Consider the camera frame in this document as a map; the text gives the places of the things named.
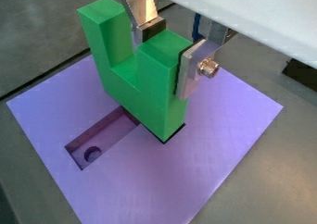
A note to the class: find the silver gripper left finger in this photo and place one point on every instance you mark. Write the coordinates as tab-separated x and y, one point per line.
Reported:
147	24

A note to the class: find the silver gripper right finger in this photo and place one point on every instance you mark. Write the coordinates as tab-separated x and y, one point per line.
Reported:
197	61

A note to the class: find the green U-shaped block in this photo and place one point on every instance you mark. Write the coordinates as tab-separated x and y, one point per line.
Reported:
138	73

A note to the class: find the black angle fixture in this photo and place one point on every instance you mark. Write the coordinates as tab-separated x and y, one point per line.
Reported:
302	73

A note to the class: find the purple board with cross slot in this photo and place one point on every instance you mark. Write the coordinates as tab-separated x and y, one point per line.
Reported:
142	182

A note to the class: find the blue peg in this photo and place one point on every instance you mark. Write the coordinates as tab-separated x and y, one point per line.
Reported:
195	34

